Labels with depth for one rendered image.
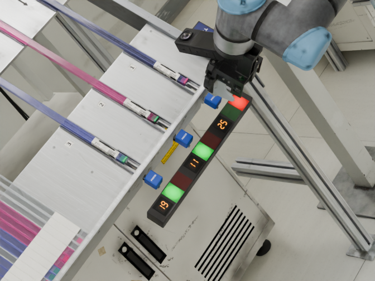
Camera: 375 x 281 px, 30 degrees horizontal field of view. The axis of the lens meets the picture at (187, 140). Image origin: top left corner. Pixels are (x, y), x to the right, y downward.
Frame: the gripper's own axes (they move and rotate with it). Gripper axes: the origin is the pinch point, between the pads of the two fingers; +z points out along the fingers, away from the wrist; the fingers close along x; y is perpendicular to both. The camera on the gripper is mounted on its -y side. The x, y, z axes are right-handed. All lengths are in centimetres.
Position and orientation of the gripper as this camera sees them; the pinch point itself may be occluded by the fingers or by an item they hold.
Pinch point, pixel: (214, 88)
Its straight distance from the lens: 143.5
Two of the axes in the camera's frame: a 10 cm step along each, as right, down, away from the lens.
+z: -0.5, 4.3, 9.0
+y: 8.3, 5.1, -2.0
